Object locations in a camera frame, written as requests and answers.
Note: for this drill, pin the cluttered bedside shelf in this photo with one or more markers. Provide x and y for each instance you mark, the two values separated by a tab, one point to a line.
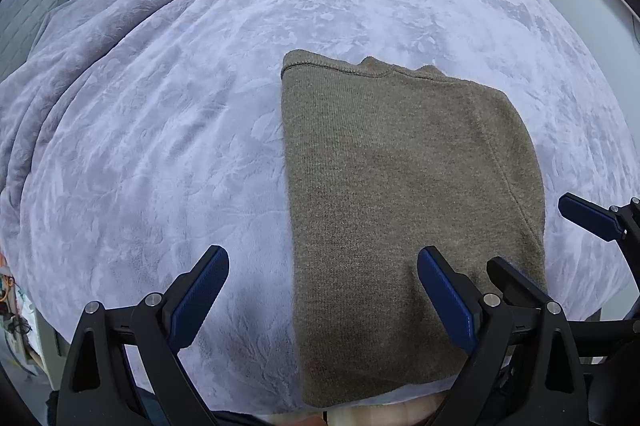
15	311

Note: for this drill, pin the lavender plush blanket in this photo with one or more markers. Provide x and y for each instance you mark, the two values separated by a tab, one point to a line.
160	130

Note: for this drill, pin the olive knit sweater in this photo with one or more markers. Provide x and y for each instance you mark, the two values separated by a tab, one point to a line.
390	206

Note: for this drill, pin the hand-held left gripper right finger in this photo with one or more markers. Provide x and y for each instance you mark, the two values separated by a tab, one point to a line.
447	298

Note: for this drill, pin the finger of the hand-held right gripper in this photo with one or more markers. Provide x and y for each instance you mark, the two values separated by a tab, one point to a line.
587	216
512	281

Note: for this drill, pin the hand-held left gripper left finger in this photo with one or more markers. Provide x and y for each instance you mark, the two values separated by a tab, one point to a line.
200	296

